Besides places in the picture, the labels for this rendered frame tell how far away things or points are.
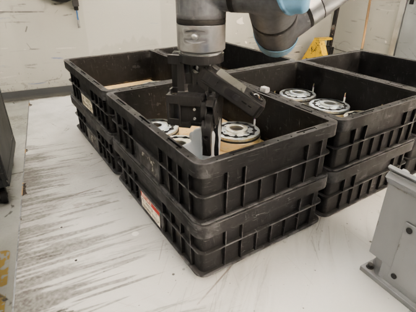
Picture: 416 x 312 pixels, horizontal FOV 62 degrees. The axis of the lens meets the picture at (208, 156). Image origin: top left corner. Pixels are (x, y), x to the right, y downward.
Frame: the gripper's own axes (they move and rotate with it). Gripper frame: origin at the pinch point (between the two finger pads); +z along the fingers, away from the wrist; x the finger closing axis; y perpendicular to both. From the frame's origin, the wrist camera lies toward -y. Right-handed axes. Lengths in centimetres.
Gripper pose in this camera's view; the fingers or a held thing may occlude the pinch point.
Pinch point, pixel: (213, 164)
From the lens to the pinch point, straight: 63.7
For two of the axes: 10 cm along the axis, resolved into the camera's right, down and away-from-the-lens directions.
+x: -2.3, 4.5, -8.6
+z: 0.0, 8.8, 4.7
